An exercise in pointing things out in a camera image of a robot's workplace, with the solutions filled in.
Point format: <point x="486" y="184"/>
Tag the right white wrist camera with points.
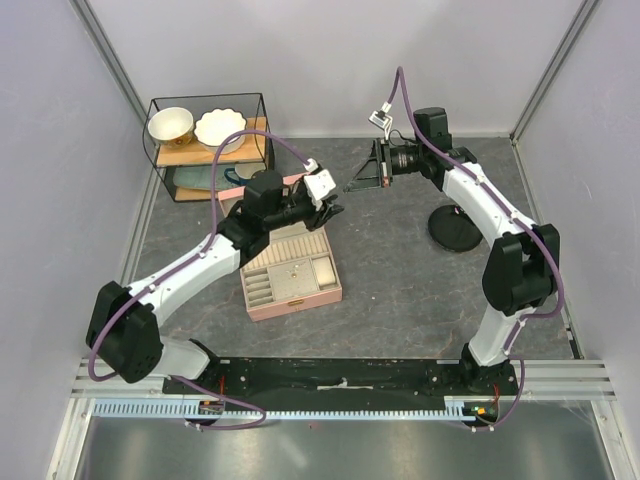
<point x="382" y="119"/>

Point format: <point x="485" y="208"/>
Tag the black round stand base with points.
<point x="452" y="229"/>

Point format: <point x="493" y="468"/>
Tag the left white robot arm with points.
<point x="124" y="329"/>

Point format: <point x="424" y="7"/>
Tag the white round bowl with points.
<point x="172" y="127"/>

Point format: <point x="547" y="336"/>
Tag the blue mug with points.
<point x="241" y="173"/>

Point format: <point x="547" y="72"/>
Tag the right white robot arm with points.
<point x="518" y="276"/>

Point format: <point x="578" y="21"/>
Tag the white scalloped bowl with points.
<point x="215" y="126"/>

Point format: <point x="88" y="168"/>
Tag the floral light blue plate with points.
<point x="200" y="178"/>

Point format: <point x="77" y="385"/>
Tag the grey slotted cable duct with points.
<point x="194" y="409"/>

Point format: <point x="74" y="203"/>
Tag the pink jewelry box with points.
<point x="286" y="262"/>

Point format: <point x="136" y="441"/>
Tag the black wire shelf rack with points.
<point x="201" y="145"/>

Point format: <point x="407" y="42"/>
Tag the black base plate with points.
<point x="305" y="384"/>

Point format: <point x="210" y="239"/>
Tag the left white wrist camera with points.
<point x="318" y="181"/>

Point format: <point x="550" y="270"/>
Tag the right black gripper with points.
<point x="369" y="176"/>

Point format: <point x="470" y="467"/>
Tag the cream watch pillow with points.
<point x="325" y="274"/>

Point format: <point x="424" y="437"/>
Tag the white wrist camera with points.
<point x="382" y="119"/>
<point x="318" y="181"/>

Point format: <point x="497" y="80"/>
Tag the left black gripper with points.
<point x="315" y="220"/>

